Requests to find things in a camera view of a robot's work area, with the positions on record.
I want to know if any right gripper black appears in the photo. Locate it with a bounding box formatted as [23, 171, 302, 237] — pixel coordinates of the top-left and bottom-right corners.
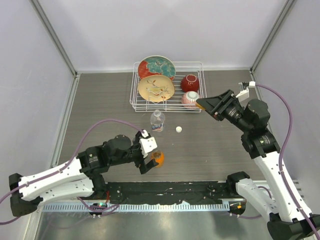
[197, 89, 252, 133]

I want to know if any pink patterned bowl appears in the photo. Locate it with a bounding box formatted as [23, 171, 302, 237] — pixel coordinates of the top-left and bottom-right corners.
[181, 91, 199, 108]

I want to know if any white slotted cable duct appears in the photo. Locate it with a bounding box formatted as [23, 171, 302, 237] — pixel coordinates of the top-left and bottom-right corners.
[42, 201, 230, 213]

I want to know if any white wire dish rack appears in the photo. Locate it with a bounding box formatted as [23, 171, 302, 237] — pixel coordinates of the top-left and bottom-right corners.
[129, 61, 207, 113]

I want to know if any red bowl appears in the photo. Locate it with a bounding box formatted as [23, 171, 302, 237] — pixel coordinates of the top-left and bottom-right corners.
[180, 74, 200, 93]

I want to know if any white bottle cap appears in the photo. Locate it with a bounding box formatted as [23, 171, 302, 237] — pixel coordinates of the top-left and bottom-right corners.
[175, 126, 182, 133]

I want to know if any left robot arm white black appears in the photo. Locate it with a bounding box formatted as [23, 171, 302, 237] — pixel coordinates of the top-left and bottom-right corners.
[9, 130, 158, 217]

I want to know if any orange juice bottle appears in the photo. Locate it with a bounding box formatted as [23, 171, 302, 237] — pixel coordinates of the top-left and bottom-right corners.
[150, 150, 165, 168]

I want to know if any clear plastic water bottle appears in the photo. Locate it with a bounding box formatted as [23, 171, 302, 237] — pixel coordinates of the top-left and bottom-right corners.
[150, 109, 166, 132]

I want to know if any red teal floral plate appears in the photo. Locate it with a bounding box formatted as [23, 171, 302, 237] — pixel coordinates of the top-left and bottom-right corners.
[137, 55, 176, 81]

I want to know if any orange bottle cap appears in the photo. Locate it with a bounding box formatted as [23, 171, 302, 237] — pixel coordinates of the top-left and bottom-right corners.
[195, 102, 206, 111]

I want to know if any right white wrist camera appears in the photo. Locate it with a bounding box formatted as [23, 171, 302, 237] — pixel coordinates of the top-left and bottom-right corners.
[236, 81, 256, 102]

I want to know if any beige bird plate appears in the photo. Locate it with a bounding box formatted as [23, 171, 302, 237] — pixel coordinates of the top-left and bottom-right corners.
[137, 75, 175, 103]

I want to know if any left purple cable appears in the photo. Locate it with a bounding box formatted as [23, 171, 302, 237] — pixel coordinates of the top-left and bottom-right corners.
[0, 118, 148, 224]

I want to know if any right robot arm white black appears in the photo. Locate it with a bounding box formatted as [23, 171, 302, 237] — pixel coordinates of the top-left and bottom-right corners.
[196, 90, 320, 240]

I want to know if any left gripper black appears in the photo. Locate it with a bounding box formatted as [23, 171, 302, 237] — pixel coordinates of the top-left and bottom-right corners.
[109, 130, 159, 173]

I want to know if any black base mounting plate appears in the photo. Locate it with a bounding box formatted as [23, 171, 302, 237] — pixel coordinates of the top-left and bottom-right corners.
[77, 180, 233, 205]

